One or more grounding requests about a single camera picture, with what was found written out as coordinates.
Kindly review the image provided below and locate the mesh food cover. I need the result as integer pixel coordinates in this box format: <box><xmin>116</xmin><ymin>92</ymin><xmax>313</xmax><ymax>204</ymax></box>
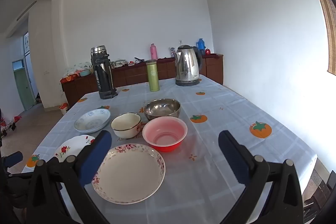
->
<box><xmin>66</xmin><ymin>62</ymin><xmax>91</xmax><ymax>75</ymax></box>

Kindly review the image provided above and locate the patterned cloth pile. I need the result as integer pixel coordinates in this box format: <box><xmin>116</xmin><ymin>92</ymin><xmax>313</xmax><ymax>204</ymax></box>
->
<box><xmin>110</xmin><ymin>59</ymin><xmax>132</xmax><ymax>68</ymax></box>

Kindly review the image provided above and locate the black steel thermos flask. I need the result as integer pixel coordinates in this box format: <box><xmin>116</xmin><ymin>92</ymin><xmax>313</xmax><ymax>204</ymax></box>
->
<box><xmin>91</xmin><ymin>46</ymin><xmax>118</xmax><ymax>100</ymax></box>

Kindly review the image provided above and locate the red plastic bowl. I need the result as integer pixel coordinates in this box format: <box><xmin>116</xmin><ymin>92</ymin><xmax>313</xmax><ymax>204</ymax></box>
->
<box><xmin>142</xmin><ymin>116</ymin><xmax>188</xmax><ymax>152</ymax></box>

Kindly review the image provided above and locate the stainless steel bowl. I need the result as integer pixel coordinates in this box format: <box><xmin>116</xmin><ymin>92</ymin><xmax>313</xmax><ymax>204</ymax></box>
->
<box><xmin>143</xmin><ymin>98</ymin><xmax>181</xmax><ymax>121</ymax></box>

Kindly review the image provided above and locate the green door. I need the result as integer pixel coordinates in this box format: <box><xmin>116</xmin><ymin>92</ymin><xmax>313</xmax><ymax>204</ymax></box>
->
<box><xmin>12</xmin><ymin>60</ymin><xmax>36</xmax><ymax>111</ymax></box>

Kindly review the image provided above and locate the black kettle base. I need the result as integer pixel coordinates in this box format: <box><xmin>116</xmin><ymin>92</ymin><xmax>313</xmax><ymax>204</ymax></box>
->
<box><xmin>175</xmin><ymin>77</ymin><xmax>201</xmax><ymax>86</ymax></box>

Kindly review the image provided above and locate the fluorescent tube light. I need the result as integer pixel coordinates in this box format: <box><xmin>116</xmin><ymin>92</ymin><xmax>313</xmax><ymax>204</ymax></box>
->
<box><xmin>16</xmin><ymin>1</ymin><xmax>37</xmax><ymax>21</ymax></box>

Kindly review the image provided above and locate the green thermos bottle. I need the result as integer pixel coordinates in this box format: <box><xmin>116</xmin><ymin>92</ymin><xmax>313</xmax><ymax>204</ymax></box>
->
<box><xmin>146</xmin><ymin>59</ymin><xmax>160</xmax><ymax>92</ymax></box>

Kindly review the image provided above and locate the red toy cart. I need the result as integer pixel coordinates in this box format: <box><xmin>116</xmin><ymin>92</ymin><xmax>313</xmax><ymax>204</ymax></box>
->
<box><xmin>0</xmin><ymin>115</ymin><xmax>23</xmax><ymax>136</ymax></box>

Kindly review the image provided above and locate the steel electric kettle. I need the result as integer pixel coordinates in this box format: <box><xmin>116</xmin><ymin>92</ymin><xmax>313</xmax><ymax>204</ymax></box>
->
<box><xmin>173</xmin><ymin>45</ymin><xmax>203</xmax><ymax>82</ymax></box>

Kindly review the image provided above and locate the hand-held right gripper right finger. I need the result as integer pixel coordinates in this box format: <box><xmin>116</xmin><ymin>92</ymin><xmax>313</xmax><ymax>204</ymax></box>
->
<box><xmin>218</xmin><ymin>130</ymin><xmax>305</xmax><ymax>224</ymax></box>

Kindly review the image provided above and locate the white enamel bowl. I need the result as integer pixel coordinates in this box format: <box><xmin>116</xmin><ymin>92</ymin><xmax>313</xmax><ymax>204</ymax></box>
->
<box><xmin>110</xmin><ymin>112</ymin><xmax>142</xmax><ymax>139</ymax></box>

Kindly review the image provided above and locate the dark wooden stool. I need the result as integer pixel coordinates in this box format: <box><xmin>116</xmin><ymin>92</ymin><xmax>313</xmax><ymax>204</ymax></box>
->
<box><xmin>302</xmin><ymin>170</ymin><xmax>336</xmax><ymax>224</ymax></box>

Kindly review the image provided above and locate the brown wooden sideboard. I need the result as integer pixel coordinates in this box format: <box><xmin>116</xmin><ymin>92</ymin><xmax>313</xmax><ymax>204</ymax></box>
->
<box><xmin>60</xmin><ymin>53</ymin><xmax>224</xmax><ymax>109</ymax></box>

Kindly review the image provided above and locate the pink floral plate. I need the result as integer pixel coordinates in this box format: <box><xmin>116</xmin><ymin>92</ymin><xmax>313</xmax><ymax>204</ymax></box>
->
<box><xmin>92</xmin><ymin>144</ymin><xmax>166</xmax><ymax>205</ymax></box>

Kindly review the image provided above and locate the orange print box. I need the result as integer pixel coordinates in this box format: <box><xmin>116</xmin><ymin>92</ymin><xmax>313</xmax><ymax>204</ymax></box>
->
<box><xmin>60</xmin><ymin>75</ymin><xmax>79</xmax><ymax>83</ymax></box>

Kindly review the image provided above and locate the blue patterned plate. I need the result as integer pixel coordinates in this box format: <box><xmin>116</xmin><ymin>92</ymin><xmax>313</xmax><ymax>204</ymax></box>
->
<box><xmin>74</xmin><ymin>109</ymin><xmax>111</xmax><ymax>134</ymax></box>

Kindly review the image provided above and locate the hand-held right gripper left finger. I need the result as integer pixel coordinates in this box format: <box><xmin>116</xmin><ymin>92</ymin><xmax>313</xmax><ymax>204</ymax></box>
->
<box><xmin>25</xmin><ymin>130</ymin><xmax>113</xmax><ymax>224</ymax></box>

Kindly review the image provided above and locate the red floral plate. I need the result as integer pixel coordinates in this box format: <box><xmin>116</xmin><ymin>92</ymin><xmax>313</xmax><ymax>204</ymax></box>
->
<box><xmin>54</xmin><ymin>135</ymin><xmax>96</xmax><ymax>163</ymax></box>

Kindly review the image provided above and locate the blue thermos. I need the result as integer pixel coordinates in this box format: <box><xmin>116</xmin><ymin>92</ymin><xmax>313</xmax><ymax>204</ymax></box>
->
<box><xmin>196</xmin><ymin>38</ymin><xmax>205</xmax><ymax>55</ymax></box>

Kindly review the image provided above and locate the persimmon print tablecloth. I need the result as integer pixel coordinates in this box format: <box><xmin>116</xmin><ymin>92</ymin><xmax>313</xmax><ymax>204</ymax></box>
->
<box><xmin>21</xmin><ymin>74</ymin><xmax>324</xmax><ymax>224</ymax></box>

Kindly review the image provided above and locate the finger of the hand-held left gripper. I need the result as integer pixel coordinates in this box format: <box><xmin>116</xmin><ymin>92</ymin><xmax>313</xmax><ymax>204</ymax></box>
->
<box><xmin>1</xmin><ymin>151</ymin><xmax>24</xmax><ymax>169</ymax></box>

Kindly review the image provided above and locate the bamboo window blind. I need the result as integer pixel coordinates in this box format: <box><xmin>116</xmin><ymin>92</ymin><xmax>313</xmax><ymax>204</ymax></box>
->
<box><xmin>302</xmin><ymin>0</ymin><xmax>336</xmax><ymax>76</ymax></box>

